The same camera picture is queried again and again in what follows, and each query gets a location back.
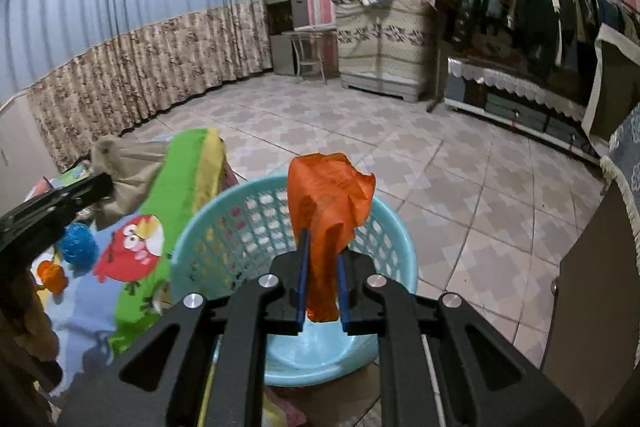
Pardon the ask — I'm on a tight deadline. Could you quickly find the blue mesh ball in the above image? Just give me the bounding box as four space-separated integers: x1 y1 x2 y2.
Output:
59 223 98 267

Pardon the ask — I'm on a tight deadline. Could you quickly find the white lace cloth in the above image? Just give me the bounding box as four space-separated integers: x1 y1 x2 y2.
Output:
446 57 588 120

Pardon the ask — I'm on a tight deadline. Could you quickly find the pink printed sheet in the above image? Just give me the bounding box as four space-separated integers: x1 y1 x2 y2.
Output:
220 152 243 202

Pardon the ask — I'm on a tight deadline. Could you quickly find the blue and beige curtain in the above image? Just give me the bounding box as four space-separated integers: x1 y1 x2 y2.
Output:
0 0 276 172

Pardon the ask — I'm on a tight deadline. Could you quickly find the water dispenser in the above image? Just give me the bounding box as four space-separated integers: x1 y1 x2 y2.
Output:
265 0 308 76

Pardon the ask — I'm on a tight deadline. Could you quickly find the brown wooden cabinet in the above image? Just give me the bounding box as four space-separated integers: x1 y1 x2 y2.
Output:
542 187 640 427

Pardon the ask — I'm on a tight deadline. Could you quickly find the metal clothes rack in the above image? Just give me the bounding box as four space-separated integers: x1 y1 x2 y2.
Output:
425 0 640 114

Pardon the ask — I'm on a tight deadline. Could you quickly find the light blue plastic basket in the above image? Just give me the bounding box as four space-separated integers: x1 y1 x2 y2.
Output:
169 174 418 388

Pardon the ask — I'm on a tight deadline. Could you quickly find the brown cloth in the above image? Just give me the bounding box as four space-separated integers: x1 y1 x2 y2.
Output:
0 267 63 408

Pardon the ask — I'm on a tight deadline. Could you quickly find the tangerine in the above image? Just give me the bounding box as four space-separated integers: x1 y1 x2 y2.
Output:
36 260 69 295

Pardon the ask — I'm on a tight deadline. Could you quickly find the low dark cabinet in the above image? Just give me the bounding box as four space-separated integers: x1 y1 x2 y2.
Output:
444 57 601 162

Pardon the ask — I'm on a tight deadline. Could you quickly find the cabinet with patterned cover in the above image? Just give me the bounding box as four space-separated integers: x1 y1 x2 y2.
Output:
334 0 433 100

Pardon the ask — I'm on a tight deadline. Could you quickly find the dark chair with white trim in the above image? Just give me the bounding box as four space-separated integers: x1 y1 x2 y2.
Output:
580 24 640 158

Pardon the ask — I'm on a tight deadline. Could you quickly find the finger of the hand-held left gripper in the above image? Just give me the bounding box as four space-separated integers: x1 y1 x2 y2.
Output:
25 173 115 229

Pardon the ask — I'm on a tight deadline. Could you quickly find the small folding table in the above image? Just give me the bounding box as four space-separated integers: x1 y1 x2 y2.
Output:
282 24 338 84

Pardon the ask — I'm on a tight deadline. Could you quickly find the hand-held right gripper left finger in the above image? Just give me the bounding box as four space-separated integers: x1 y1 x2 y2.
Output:
57 229 313 427

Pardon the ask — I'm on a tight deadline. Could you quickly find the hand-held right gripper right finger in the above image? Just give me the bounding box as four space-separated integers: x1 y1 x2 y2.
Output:
336 252 586 427

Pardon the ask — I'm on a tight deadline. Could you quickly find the cartoon bird printed blanket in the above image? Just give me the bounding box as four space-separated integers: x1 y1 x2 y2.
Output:
30 127 233 408

